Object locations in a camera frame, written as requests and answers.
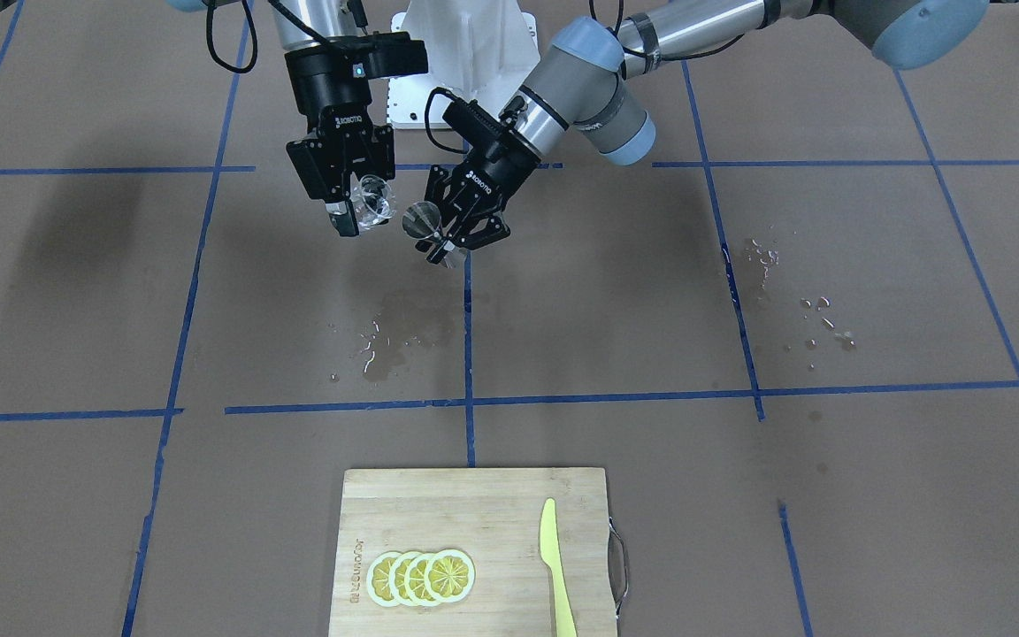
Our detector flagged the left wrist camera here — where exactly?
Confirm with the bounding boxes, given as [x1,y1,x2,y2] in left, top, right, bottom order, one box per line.
[442,98,502,150]

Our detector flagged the front lemon slice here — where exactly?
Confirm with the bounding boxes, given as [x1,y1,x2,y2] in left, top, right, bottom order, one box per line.
[424,549,476,603]

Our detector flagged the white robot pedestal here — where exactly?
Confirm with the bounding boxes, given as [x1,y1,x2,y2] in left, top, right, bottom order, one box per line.
[386,1,540,129]

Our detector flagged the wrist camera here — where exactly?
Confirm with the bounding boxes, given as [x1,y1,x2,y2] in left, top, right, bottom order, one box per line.
[352,32,429,79]
[442,98,502,150]

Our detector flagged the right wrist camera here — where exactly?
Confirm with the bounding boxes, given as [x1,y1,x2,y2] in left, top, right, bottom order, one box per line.
[352,32,429,79]

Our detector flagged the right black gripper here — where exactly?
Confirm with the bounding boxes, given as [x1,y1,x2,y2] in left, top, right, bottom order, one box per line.
[286,47,396,237]

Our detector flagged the lemon slice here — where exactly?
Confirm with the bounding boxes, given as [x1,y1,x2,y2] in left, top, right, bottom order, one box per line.
[403,553,440,606]
[424,549,476,603]
[368,551,403,608]
[386,551,419,606]

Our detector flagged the small glass beaker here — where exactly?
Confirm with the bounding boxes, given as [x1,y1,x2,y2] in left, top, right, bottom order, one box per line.
[350,174,394,233]

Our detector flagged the wooden cutting board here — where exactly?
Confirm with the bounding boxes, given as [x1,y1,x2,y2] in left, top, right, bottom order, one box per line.
[328,467,618,636]

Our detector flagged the steel jigger measuring cup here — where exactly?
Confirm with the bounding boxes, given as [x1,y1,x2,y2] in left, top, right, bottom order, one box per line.
[403,201,468,269]

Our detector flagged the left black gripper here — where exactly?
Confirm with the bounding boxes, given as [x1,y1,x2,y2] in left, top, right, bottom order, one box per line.
[421,134,540,266]

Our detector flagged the yellow plastic knife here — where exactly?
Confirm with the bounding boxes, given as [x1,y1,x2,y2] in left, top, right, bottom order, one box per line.
[539,497,578,636]

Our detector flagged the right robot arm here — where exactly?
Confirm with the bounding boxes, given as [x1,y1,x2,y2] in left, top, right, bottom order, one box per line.
[270,1,427,237]

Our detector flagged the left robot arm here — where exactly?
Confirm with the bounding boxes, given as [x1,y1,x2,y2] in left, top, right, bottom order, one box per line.
[403,1,988,265]

